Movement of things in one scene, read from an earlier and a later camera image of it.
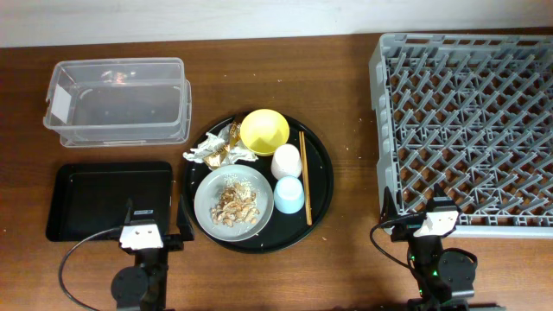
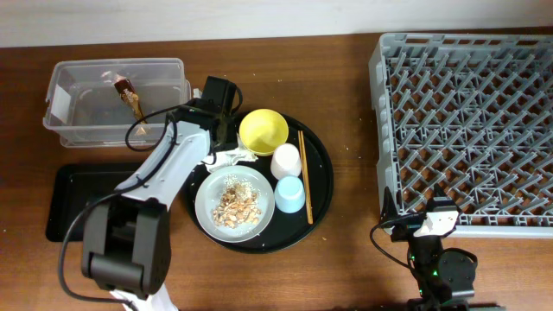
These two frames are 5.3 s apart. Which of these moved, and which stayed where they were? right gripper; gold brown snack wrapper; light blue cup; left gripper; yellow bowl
Moved: left gripper; gold brown snack wrapper
Stayed: yellow bowl; right gripper; light blue cup
